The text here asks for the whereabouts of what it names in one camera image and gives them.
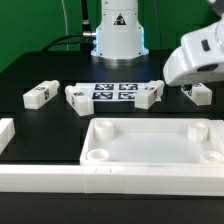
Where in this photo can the white marker base plate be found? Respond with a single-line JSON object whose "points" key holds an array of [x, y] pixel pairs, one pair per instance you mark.
{"points": [[115, 92]]}

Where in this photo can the white front obstacle bar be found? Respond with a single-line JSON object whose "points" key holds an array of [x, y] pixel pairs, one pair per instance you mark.
{"points": [[200, 181]]}

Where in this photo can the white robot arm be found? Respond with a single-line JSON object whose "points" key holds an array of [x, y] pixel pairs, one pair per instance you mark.
{"points": [[120, 37]]}

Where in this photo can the white desk top tray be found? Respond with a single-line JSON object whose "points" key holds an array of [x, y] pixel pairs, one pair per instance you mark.
{"points": [[153, 142]]}

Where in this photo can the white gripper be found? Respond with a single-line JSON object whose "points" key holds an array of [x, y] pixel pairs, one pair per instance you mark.
{"points": [[199, 59]]}

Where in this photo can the white left obstacle block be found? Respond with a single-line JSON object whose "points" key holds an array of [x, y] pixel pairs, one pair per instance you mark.
{"points": [[7, 132]]}

